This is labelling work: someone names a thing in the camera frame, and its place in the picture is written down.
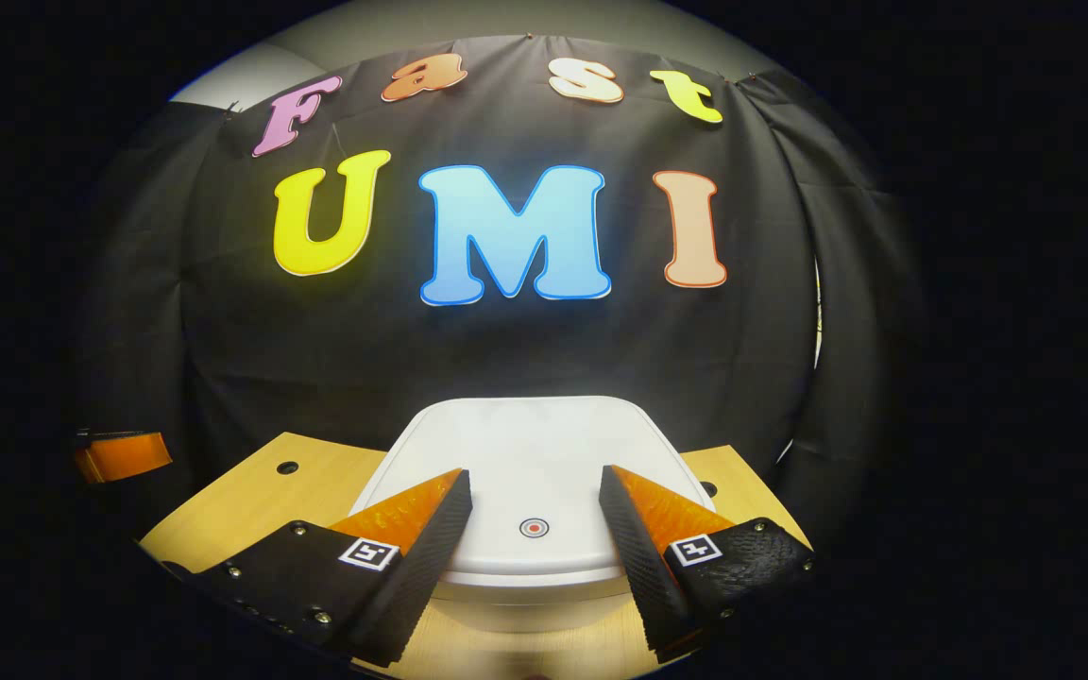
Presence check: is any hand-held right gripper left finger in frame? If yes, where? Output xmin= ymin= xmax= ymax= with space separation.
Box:
xmin=190 ymin=467 xmax=475 ymax=669

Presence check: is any black backdrop cloth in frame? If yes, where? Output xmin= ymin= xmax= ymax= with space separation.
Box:
xmin=72 ymin=35 xmax=927 ymax=530

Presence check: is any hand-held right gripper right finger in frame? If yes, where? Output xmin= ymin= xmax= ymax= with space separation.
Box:
xmin=597 ymin=465 xmax=818 ymax=664

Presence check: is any white desktop garbage bin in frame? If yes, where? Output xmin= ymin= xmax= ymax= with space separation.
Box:
xmin=350 ymin=397 xmax=721 ymax=635

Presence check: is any wooden desktop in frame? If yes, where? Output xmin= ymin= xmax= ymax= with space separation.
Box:
xmin=140 ymin=432 xmax=815 ymax=680

